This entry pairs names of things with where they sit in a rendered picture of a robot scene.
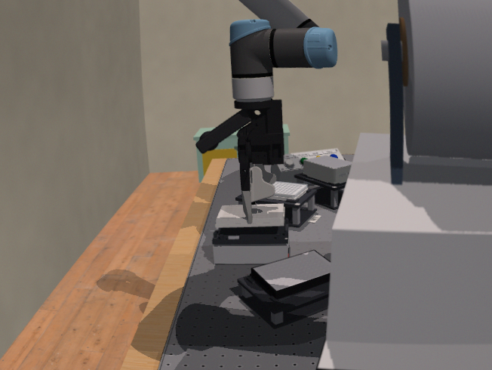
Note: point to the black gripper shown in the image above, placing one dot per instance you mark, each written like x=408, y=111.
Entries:
x=257, y=143

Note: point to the grey button panel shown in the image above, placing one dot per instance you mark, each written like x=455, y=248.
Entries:
x=293, y=163

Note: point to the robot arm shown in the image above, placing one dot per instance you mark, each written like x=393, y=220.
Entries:
x=294, y=42

